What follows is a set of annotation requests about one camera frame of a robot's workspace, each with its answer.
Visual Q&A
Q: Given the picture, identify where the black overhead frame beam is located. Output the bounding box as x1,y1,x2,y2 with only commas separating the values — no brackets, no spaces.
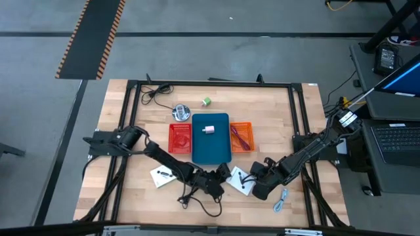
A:
0,221,420,236

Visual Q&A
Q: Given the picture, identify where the grey furniture leg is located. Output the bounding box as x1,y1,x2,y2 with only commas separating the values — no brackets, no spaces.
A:
0,142,26,158

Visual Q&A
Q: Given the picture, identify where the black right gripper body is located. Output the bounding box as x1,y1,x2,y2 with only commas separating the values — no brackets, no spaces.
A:
249,157,283,201

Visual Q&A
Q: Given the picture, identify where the monitor with blue screen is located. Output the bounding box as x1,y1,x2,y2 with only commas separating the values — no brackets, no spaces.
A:
373,54,420,98

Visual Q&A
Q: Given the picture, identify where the black laptop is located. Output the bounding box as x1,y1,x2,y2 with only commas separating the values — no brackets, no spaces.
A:
370,123,420,168

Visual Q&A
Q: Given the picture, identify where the black table leg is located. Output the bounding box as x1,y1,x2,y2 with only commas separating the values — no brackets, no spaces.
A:
360,0,420,54

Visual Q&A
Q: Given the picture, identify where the black power supply unit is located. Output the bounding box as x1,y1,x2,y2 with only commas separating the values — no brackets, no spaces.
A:
373,44,400,76

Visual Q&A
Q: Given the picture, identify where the white product box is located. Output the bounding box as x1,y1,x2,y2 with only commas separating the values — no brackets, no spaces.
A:
150,165,180,189
226,166,257,197

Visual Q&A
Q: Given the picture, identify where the light blue cable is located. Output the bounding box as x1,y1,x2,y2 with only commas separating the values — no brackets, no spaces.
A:
273,188,289,213

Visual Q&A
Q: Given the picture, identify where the person's shoe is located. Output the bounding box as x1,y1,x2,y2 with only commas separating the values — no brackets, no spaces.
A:
387,34,420,47

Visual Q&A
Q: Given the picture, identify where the orange plastic basket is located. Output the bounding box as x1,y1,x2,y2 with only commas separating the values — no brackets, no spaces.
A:
228,121,255,153

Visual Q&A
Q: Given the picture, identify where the dark grey side desk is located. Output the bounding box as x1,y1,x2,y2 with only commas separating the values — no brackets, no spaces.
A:
349,42,420,197

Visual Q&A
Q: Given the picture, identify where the yellow power plug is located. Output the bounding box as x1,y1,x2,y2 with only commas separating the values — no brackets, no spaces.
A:
339,96,367,108

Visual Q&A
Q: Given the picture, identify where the silver round puck device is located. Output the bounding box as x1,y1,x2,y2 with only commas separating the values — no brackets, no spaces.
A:
171,104,192,123

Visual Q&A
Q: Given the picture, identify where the maroon cable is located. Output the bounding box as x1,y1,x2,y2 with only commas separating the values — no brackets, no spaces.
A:
230,125,252,152

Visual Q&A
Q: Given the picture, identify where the black table frame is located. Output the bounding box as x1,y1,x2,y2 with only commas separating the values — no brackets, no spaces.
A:
78,73,350,229

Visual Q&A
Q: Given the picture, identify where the black orange striped floor mat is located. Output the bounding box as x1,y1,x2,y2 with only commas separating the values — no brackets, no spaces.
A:
54,0,127,81

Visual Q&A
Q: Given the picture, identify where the red plastic basket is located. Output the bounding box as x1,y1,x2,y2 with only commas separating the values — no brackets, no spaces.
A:
167,123,193,155

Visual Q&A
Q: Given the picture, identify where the blue plastic bin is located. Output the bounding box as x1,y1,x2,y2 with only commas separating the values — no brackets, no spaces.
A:
191,113,233,165

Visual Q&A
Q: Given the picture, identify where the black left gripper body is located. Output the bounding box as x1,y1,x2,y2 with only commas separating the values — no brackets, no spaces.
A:
193,163,232,200

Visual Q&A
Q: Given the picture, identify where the yellow floor cable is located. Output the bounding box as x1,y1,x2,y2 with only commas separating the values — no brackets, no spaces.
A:
326,0,354,12

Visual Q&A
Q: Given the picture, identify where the black puck device cable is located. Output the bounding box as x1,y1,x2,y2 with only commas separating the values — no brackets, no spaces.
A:
140,83,175,111

